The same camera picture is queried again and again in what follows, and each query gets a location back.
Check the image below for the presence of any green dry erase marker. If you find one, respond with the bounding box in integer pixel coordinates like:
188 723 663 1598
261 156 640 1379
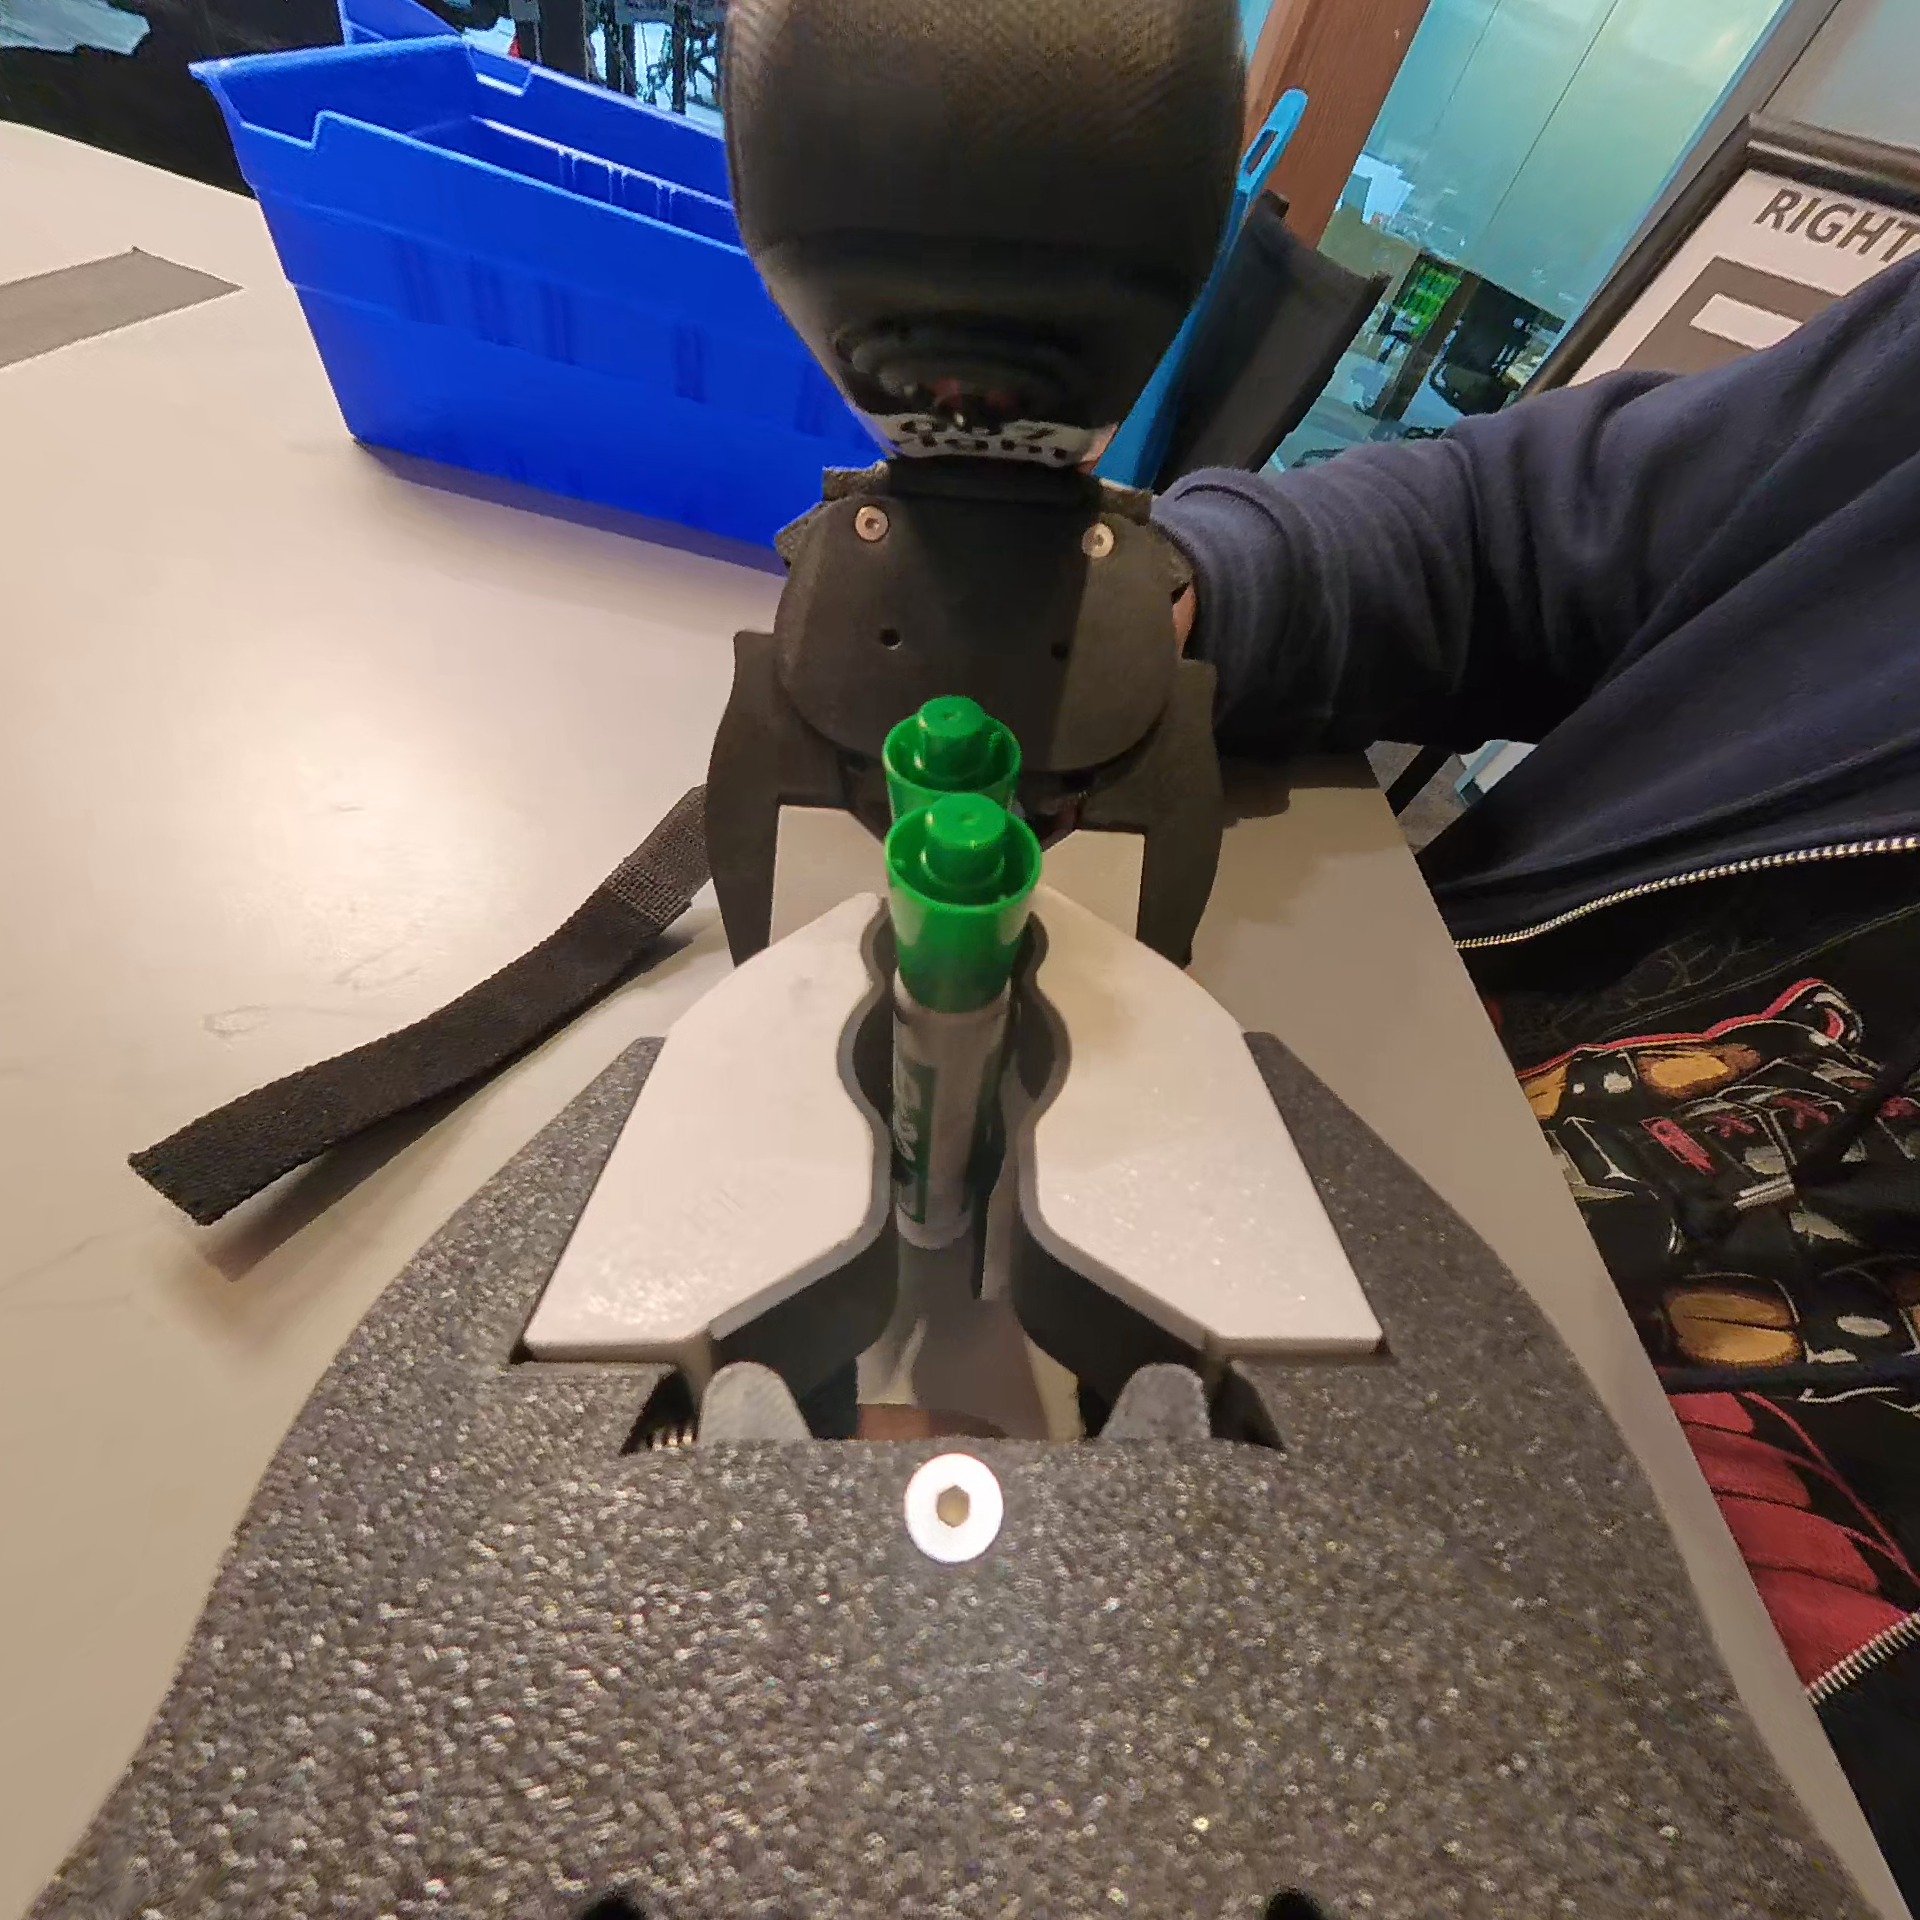
878 794 1047 1251
878 696 1030 831

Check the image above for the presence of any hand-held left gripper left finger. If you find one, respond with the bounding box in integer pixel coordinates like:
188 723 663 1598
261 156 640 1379
519 891 906 1414

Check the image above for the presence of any black framed sign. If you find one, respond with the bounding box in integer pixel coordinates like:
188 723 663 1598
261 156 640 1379
1540 114 1920 399

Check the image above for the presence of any thin black strap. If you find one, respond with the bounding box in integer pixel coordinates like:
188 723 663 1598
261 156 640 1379
127 870 715 1231

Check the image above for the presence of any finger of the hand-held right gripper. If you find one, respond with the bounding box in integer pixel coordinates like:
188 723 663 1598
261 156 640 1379
1032 721 1230 972
707 721 899 969

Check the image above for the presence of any black bag blue trim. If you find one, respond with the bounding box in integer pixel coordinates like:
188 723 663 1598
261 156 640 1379
1095 84 1391 502

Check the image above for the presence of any blue plastic bin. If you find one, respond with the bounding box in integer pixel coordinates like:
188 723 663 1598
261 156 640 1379
192 26 908 578

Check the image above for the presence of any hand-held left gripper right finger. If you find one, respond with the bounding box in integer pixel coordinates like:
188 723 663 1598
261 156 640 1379
1005 890 1388 1414

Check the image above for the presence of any person's right forearm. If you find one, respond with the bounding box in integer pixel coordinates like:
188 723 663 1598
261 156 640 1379
1156 257 1920 873

